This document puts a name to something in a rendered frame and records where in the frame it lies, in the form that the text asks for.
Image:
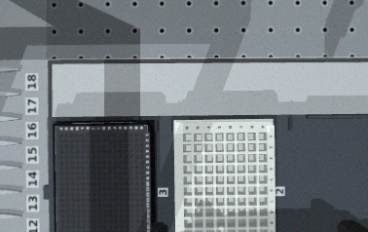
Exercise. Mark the white well plate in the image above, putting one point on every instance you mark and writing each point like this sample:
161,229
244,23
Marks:
207,190

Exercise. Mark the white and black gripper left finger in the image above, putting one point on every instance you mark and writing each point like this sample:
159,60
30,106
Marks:
159,227

